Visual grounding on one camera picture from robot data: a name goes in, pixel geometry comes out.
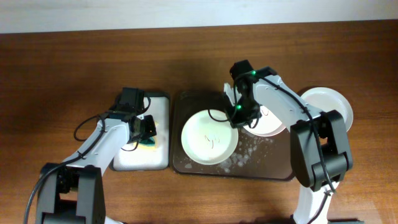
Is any green and yellow sponge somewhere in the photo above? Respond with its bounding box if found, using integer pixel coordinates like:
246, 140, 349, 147
134, 120, 159, 149

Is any pale grey plate front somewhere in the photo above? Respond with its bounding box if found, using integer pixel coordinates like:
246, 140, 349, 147
301, 87, 354, 131

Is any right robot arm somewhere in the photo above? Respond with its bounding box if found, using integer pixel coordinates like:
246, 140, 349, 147
224, 60, 353, 223

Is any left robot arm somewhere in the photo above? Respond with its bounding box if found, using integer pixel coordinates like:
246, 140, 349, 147
24, 88, 157, 223

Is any black tray with soapy foam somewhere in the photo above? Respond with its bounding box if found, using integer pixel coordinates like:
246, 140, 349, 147
109, 91, 170, 171

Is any dark brown serving tray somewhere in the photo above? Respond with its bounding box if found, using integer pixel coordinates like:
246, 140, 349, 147
169, 91, 294, 182

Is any white plate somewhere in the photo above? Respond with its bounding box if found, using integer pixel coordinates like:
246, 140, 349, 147
181, 110, 239, 165
244, 106, 285, 137

